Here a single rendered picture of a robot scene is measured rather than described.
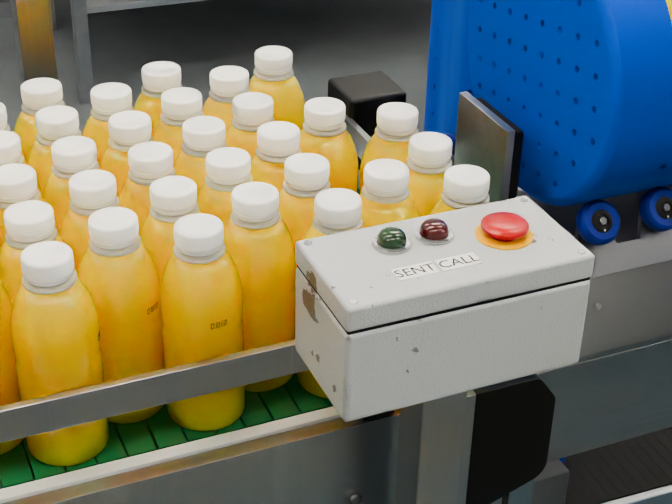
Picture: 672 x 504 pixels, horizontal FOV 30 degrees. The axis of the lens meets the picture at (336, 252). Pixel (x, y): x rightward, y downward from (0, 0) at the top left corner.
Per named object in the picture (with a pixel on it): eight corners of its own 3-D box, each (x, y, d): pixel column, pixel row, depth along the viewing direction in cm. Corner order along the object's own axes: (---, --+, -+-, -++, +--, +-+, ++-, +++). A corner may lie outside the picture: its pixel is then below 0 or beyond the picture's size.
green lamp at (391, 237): (411, 249, 92) (412, 235, 92) (384, 254, 92) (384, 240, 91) (398, 234, 94) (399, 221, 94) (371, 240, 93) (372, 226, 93)
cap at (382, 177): (380, 171, 110) (381, 153, 109) (417, 185, 108) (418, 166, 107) (354, 188, 108) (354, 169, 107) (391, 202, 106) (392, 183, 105)
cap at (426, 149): (454, 167, 111) (456, 149, 110) (411, 168, 111) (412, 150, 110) (447, 148, 114) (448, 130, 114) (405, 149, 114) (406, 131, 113)
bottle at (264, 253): (264, 404, 108) (262, 237, 100) (204, 376, 112) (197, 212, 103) (310, 367, 113) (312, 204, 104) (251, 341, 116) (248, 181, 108)
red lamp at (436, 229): (453, 240, 94) (454, 226, 93) (427, 245, 93) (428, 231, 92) (440, 226, 95) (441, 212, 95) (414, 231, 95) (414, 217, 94)
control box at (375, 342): (580, 364, 97) (597, 251, 92) (344, 425, 91) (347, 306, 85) (515, 298, 105) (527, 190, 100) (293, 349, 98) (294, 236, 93)
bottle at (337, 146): (345, 293, 124) (350, 139, 115) (280, 282, 125) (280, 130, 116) (362, 258, 129) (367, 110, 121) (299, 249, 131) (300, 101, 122)
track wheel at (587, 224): (617, 194, 124) (607, 198, 126) (578, 202, 123) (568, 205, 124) (628, 238, 124) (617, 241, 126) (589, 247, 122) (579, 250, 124)
